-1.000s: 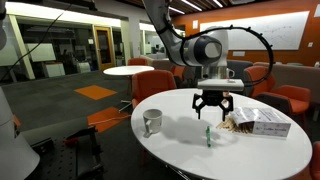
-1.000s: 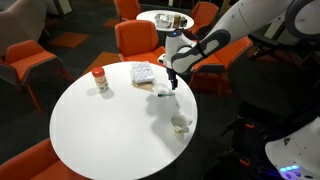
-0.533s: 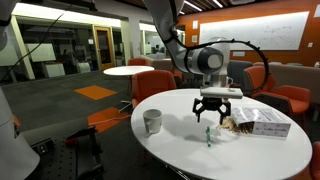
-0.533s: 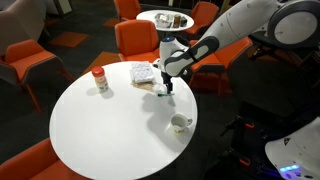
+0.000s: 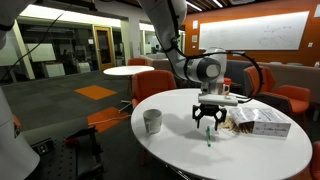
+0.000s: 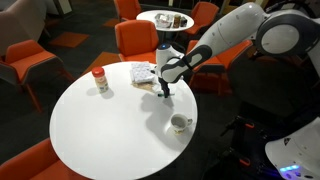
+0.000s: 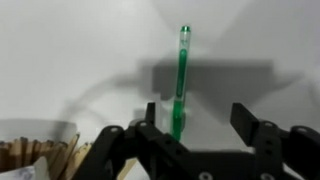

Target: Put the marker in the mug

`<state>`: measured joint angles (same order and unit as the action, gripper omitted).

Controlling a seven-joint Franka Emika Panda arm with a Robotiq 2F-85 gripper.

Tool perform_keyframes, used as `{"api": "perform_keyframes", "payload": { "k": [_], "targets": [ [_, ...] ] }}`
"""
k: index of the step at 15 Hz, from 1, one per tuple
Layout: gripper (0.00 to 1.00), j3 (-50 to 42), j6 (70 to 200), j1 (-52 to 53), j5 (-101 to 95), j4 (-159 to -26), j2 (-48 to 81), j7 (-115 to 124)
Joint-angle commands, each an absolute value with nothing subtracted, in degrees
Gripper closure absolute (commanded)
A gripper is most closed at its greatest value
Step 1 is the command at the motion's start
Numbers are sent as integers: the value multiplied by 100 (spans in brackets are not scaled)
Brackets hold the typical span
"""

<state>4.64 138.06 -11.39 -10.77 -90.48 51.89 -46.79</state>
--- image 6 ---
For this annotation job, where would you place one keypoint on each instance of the white ceramic mug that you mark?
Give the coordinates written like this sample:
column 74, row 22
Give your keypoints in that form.
column 178, row 122

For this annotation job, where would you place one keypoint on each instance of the green marker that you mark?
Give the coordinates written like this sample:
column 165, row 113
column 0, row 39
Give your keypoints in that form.
column 171, row 95

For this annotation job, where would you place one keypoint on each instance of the brown jar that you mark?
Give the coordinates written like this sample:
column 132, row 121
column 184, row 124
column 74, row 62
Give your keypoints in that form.
column 176, row 21

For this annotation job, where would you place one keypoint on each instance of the black robot cart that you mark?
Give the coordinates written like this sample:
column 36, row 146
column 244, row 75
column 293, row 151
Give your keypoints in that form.
column 260, row 143

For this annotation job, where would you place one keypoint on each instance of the dark small jar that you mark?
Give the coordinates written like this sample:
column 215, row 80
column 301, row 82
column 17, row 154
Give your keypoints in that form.
column 183, row 21

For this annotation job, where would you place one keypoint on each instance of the clear napkin container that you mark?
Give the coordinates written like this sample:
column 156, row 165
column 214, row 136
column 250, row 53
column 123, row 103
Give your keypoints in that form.
column 163, row 20

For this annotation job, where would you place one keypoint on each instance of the small round white table with items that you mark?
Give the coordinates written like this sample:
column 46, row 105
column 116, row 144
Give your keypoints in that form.
column 150, row 16

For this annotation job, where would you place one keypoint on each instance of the creamer jar with red lid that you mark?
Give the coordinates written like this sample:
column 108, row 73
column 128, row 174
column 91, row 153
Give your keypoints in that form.
column 101, row 83

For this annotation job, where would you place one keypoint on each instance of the orange armchair with grey shell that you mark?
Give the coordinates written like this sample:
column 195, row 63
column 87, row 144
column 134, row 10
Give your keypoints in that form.
column 30, row 63

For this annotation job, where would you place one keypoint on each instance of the pile of wooden stirrers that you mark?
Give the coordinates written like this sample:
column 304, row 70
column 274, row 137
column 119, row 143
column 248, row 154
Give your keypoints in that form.
column 145, row 86

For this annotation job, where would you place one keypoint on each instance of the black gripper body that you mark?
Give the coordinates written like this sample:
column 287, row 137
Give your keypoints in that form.
column 163, row 82

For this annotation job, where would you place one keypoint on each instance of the beige sofa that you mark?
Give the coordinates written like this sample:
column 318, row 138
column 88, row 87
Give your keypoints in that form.
column 20, row 23

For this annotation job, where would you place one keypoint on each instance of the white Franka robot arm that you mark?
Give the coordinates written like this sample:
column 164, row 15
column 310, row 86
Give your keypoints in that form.
column 226, row 30

